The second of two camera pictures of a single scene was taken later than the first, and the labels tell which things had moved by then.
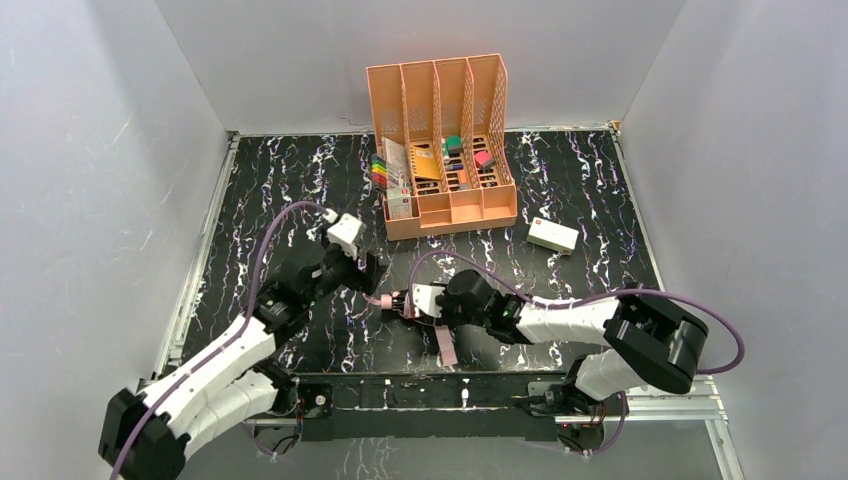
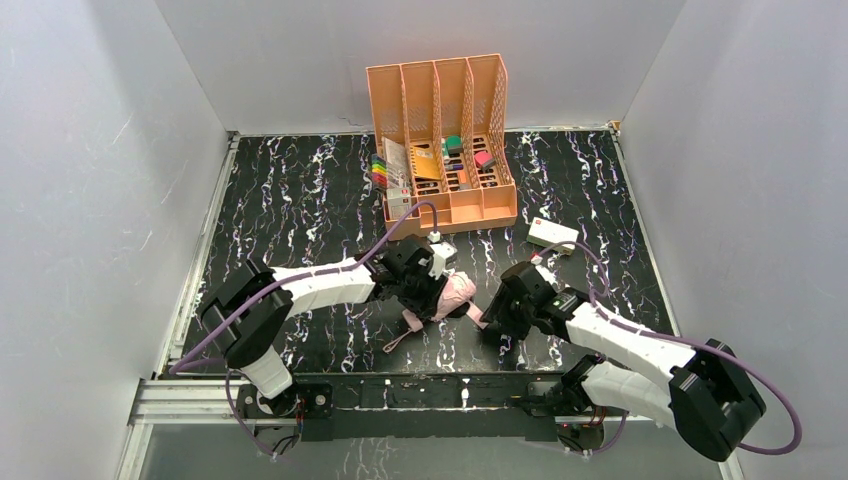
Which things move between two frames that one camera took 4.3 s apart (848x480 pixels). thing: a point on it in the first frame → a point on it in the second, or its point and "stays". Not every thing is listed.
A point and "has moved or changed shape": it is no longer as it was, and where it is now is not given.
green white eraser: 454,144 stays
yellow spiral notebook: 425,163 stays
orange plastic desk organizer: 452,115 stays
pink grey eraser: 484,160 stays
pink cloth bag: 437,338 has moved or changed shape
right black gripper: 404,302 → 506,308
